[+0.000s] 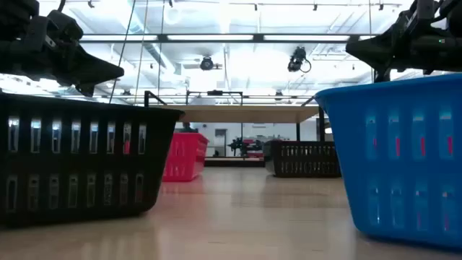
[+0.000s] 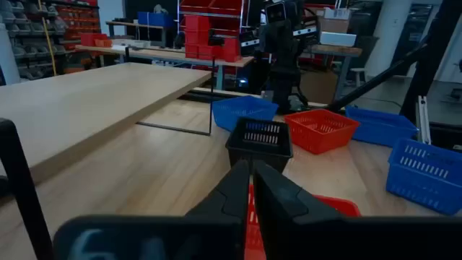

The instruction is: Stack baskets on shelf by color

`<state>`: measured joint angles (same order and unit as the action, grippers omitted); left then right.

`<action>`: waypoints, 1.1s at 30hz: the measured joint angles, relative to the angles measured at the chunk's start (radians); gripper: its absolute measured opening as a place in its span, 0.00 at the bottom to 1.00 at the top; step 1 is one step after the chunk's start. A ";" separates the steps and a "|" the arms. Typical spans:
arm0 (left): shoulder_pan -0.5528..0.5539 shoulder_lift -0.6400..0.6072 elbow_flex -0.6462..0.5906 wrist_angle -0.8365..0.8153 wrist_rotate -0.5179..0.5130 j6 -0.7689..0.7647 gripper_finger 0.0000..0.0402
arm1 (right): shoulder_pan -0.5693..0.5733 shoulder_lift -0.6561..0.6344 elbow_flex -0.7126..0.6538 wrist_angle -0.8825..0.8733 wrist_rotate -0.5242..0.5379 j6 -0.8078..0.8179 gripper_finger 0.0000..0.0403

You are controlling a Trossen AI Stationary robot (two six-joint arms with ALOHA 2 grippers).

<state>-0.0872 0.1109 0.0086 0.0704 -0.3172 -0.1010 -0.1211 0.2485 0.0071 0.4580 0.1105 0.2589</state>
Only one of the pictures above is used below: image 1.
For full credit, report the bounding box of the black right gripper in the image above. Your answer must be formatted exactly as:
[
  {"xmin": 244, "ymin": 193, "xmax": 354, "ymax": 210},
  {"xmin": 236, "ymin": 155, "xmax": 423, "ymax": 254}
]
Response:
[{"xmin": 345, "ymin": 21, "xmax": 462, "ymax": 83}]

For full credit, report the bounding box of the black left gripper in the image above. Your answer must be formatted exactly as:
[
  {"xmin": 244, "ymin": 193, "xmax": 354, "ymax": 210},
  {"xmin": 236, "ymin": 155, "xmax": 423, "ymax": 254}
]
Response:
[{"xmin": 0, "ymin": 34, "xmax": 125, "ymax": 98}]

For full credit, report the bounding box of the black plastic basket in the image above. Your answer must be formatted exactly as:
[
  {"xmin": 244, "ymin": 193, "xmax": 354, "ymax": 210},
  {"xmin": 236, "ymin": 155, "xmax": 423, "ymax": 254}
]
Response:
[
  {"xmin": 265, "ymin": 139, "xmax": 342, "ymax": 178},
  {"xmin": 0, "ymin": 92, "xmax": 186, "ymax": 229}
]

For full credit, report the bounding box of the red plastic basket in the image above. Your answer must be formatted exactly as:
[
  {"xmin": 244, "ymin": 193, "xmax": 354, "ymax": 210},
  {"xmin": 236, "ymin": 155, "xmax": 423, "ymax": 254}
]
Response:
[
  {"xmin": 371, "ymin": 135, "xmax": 454, "ymax": 157},
  {"xmin": 162, "ymin": 132, "xmax": 209, "ymax": 183}
]

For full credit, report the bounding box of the blue plastic basket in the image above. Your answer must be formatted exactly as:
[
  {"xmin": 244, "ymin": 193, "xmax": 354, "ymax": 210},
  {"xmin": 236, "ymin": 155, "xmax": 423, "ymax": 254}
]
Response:
[{"xmin": 314, "ymin": 74, "xmax": 462, "ymax": 250}]

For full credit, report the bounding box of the black overhead light bar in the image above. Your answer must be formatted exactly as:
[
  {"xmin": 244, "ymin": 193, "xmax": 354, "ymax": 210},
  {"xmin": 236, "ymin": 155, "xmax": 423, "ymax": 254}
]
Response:
[{"xmin": 79, "ymin": 33, "xmax": 377, "ymax": 45}]

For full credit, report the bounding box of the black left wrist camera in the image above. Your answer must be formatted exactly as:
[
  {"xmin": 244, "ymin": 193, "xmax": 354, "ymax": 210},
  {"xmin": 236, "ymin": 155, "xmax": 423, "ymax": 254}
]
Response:
[{"xmin": 45, "ymin": 9, "xmax": 84, "ymax": 43}]

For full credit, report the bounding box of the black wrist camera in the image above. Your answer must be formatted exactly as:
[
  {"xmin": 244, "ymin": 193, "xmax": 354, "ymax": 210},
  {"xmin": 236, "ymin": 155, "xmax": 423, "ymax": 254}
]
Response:
[
  {"xmin": 45, "ymin": 9, "xmax": 84, "ymax": 43},
  {"xmin": 411, "ymin": 0, "xmax": 448, "ymax": 28}
]

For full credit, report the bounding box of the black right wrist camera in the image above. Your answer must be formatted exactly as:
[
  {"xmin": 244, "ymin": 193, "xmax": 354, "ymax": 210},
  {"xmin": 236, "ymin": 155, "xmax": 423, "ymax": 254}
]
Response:
[{"xmin": 411, "ymin": 0, "xmax": 448, "ymax": 28}]

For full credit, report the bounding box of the black overhead camera with cable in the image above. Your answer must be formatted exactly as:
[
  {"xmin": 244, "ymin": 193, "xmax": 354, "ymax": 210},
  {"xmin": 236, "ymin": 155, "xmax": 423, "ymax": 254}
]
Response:
[{"xmin": 287, "ymin": 45, "xmax": 312, "ymax": 74}]

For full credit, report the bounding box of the black background metal frame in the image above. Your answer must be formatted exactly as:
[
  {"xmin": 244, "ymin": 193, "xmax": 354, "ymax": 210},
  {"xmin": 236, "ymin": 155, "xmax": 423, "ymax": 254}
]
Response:
[{"xmin": 186, "ymin": 90, "xmax": 243, "ymax": 106}]

